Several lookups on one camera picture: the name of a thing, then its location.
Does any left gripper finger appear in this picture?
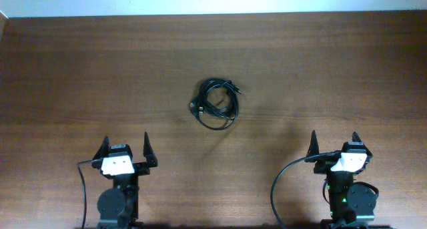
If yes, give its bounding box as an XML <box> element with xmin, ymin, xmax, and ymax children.
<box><xmin>143</xmin><ymin>132</ymin><xmax>158</xmax><ymax>167</ymax></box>
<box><xmin>93</xmin><ymin>136</ymin><xmax>110</xmax><ymax>160</ymax></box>

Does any black cable dark plug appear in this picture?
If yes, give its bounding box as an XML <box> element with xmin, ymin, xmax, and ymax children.
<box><xmin>195</xmin><ymin>78</ymin><xmax>243</xmax><ymax>131</ymax></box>

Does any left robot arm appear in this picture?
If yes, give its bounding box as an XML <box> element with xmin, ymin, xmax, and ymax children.
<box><xmin>91</xmin><ymin>134</ymin><xmax>158</xmax><ymax>229</ymax></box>

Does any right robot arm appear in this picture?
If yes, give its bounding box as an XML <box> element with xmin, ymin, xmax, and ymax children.
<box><xmin>304</xmin><ymin>132</ymin><xmax>379</xmax><ymax>229</ymax></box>

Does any right camera black cable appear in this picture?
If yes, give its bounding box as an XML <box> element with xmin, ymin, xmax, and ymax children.
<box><xmin>270</xmin><ymin>151</ymin><xmax>342</xmax><ymax>229</ymax></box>

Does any camera black cable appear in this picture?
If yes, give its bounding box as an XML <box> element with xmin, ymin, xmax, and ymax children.
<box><xmin>270</xmin><ymin>151</ymin><xmax>342</xmax><ymax>229</ymax></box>
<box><xmin>77</xmin><ymin>159</ymin><xmax>102</xmax><ymax>229</ymax></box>

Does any left camera black cable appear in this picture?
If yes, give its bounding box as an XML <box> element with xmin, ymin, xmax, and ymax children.
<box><xmin>77</xmin><ymin>159</ymin><xmax>102</xmax><ymax>229</ymax></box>

